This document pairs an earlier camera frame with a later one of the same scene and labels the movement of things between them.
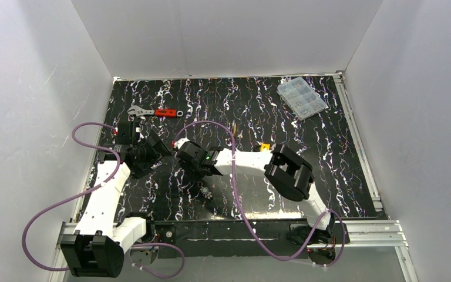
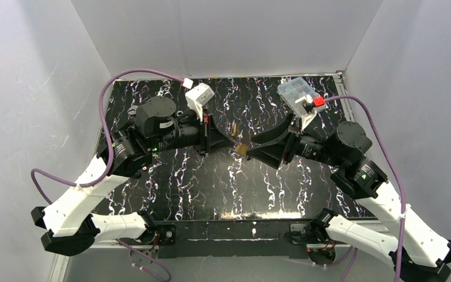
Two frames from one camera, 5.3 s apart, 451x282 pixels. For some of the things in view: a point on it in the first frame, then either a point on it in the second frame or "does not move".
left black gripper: [155, 147] -> [208, 135]
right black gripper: [182, 148] -> [289, 143]
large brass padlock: [234, 128] does not move
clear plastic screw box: [300, 97] does not move
